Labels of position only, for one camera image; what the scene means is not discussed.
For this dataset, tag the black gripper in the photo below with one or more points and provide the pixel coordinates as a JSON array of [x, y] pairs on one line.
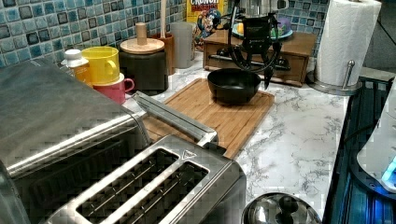
[[257, 40]]

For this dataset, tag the teal plate with toys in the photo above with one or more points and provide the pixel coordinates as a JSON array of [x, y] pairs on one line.
[[281, 28]]

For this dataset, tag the steel paper towel holder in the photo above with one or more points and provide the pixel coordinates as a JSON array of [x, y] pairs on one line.
[[342, 90]]

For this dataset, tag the paper towel roll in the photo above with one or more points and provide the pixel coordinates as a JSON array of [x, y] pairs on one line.
[[347, 33]]

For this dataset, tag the silver two-slot toaster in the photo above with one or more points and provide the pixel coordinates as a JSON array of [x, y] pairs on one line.
[[173, 181]]

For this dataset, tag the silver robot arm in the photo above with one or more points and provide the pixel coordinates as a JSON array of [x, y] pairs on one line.
[[254, 9]]

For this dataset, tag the grey cup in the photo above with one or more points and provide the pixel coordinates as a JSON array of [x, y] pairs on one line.
[[182, 33]]

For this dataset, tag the brown utensil holder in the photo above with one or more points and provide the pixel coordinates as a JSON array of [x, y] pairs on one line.
[[168, 41]]

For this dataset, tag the steel pot lid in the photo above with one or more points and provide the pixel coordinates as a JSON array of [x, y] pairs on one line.
[[279, 208]]

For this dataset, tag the yellow mug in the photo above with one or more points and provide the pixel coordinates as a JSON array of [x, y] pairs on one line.
[[104, 64]]

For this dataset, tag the wooden utensil handle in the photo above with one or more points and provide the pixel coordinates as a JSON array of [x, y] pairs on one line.
[[163, 19]]

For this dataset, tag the black canister with wooden lid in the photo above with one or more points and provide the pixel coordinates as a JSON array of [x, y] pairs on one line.
[[143, 59]]

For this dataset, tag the wooden drawer box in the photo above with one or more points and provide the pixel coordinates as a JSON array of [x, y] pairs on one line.
[[294, 56]]

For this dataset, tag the pink mug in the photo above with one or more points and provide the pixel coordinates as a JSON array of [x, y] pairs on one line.
[[116, 90]]

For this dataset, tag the stainless steel toaster oven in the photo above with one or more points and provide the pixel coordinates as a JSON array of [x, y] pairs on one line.
[[58, 138]]

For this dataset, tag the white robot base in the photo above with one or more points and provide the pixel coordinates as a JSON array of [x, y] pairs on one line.
[[377, 157]]

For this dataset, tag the black bowl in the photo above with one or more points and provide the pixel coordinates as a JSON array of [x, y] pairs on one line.
[[233, 86]]

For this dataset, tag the white-capped spice bottle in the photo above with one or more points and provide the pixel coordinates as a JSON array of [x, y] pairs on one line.
[[74, 60]]

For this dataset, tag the bamboo cutting board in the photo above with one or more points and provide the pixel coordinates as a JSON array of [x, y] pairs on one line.
[[233, 123]]

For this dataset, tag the cereal box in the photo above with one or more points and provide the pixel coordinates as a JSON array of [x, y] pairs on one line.
[[206, 16]]

